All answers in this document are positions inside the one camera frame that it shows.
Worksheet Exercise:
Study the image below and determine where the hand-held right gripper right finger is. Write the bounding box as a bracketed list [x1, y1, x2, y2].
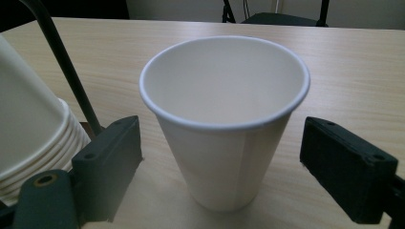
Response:
[299, 115, 399, 225]

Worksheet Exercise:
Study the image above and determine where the stack of white paper cups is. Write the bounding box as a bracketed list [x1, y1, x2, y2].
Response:
[0, 32, 92, 206]

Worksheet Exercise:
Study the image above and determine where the single white paper cup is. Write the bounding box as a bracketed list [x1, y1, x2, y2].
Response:
[139, 35, 311, 213]

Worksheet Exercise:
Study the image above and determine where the black wire cup holder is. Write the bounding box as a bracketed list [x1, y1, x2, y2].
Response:
[18, 0, 104, 136]

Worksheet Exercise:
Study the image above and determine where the dark curtain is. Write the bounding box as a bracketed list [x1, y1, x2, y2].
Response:
[0, 0, 130, 32]

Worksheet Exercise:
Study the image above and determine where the black folding chair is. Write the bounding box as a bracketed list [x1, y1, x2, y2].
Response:
[223, 0, 330, 28]

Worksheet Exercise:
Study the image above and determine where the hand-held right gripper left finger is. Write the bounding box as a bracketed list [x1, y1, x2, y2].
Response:
[71, 114, 143, 223]

